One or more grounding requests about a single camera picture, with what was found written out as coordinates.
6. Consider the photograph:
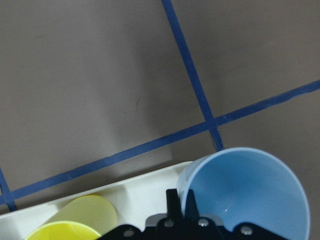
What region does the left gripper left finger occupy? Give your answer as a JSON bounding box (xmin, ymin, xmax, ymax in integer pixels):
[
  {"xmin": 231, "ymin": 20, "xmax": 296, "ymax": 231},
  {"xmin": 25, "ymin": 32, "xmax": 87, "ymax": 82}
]
[{"xmin": 165, "ymin": 188, "xmax": 181, "ymax": 220}]

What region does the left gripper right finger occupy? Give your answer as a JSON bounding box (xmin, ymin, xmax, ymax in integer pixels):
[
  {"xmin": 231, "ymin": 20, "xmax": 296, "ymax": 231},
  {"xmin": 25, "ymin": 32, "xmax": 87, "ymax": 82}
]
[{"xmin": 184, "ymin": 189, "xmax": 200, "ymax": 222}]

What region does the pale blue plastic cup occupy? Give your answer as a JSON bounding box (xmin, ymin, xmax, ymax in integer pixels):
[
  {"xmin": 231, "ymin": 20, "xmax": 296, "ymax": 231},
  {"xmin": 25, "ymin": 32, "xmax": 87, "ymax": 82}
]
[{"xmin": 176, "ymin": 147, "xmax": 311, "ymax": 240}]

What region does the yellow plastic cup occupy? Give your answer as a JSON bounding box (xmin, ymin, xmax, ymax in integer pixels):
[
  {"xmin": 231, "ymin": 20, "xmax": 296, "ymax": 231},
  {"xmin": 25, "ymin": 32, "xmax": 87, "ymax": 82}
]
[{"xmin": 26, "ymin": 194, "xmax": 118, "ymax": 240}]

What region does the cream plastic tray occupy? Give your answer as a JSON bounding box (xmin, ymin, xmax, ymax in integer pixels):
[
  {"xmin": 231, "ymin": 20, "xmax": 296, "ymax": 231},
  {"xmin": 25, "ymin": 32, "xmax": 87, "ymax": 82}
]
[{"xmin": 0, "ymin": 161, "xmax": 190, "ymax": 240}]

